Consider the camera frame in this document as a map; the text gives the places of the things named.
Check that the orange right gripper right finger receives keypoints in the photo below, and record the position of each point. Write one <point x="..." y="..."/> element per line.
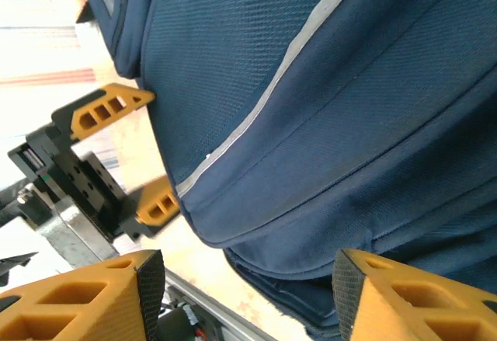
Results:
<point x="407" y="306"/>

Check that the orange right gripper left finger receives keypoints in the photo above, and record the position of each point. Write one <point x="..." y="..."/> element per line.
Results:
<point x="77" y="306"/>

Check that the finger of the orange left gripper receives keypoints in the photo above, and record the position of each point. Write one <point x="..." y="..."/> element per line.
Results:
<point x="108" y="110"/>
<point x="155" y="209"/>

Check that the navy blue backpack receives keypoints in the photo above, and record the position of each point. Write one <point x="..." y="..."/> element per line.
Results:
<point x="310" y="123"/>

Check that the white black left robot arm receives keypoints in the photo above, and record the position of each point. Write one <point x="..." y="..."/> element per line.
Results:
<point x="172" y="325"/>

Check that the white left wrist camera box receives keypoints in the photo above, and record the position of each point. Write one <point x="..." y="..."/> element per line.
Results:
<point x="74" y="236"/>

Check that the aluminium rail frame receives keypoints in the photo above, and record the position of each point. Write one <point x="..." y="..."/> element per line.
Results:
<point x="217" y="310"/>

